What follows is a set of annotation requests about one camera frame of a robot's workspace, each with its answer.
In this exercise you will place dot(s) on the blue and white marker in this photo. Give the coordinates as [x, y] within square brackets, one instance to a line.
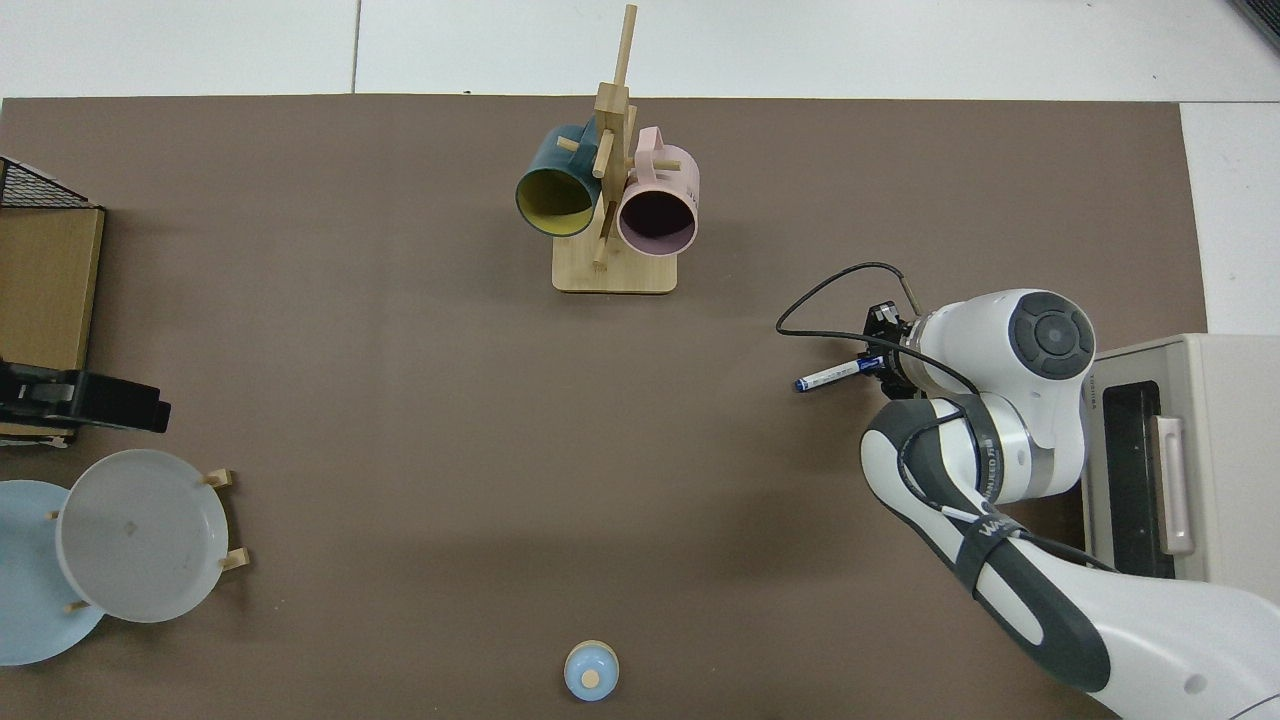
[828, 377]

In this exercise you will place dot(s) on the grey plate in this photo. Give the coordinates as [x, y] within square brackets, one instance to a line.
[140, 535]

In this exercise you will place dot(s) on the wooden plate rack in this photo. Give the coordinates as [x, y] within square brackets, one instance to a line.
[222, 478]

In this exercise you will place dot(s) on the light blue plate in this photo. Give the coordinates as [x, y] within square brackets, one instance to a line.
[25, 600]

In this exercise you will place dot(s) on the pink mug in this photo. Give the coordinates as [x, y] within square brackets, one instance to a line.
[672, 175]

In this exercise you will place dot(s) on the wooden cup stand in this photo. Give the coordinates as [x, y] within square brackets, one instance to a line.
[615, 275]

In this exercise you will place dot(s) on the dark blue mug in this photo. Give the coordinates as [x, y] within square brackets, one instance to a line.
[555, 195]

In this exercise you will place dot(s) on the brown table cloth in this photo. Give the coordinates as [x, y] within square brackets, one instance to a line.
[450, 400]

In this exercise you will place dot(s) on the pale toaster oven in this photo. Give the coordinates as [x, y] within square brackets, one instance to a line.
[1230, 450]

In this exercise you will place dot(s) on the small blue round bell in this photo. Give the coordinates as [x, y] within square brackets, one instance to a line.
[591, 672]

